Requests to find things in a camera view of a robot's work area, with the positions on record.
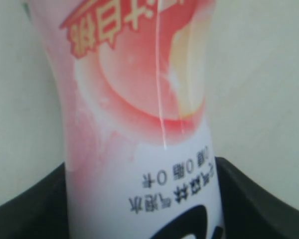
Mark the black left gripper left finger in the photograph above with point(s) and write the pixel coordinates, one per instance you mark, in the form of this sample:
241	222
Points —
38	213

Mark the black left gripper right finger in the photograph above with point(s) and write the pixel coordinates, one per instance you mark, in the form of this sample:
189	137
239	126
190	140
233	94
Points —
251	212

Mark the peach label black cap bottle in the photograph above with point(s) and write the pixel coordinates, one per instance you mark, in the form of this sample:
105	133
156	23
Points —
138	151

